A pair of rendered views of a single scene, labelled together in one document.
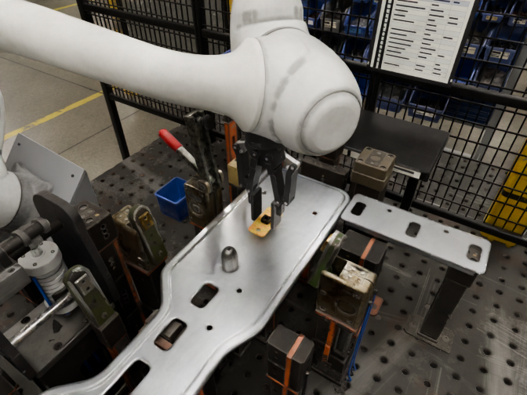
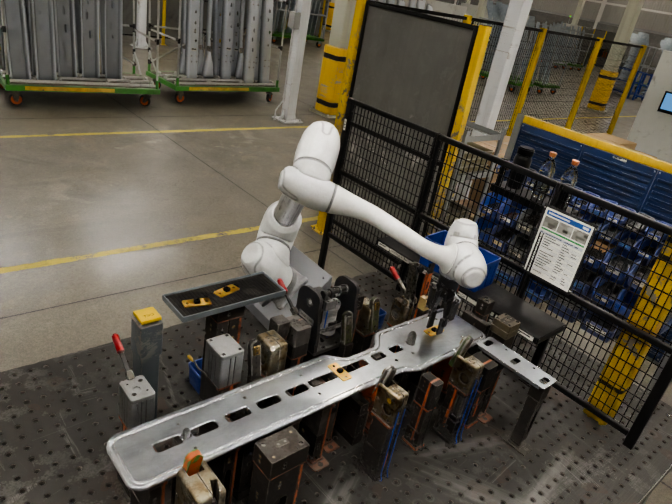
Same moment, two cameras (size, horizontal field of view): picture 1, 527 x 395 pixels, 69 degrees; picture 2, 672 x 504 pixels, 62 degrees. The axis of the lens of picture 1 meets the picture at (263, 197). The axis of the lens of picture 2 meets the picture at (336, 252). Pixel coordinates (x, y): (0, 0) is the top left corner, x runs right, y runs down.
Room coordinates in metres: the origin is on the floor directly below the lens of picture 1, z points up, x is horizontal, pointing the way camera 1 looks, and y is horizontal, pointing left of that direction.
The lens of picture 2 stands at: (-1.24, 0.02, 2.11)
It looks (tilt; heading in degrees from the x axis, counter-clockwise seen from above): 26 degrees down; 12
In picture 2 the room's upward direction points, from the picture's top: 11 degrees clockwise
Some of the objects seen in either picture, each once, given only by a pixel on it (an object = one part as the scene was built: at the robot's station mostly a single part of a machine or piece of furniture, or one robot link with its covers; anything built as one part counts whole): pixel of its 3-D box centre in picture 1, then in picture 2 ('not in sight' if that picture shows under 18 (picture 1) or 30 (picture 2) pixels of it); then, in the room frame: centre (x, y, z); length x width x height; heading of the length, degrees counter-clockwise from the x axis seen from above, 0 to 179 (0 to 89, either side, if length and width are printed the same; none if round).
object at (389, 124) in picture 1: (285, 110); (462, 280); (1.04, -0.07, 1.02); 0.90 x 0.22 x 0.03; 58
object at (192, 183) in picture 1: (208, 236); (394, 336); (0.66, 0.13, 0.88); 0.07 x 0.06 x 0.35; 58
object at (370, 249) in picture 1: (351, 286); (472, 390); (0.53, -0.20, 0.84); 0.11 x 0.10 x 0.28; 58
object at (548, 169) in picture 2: not in sight; (545, 175); (1.17, -0.26, 1.53); 0.06 x 0.06 x 0.20
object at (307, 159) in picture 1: (319, 208); (466, 347); (0.78, -0.16, 0.85); 0.12 x 0.03 x 0.30; 58
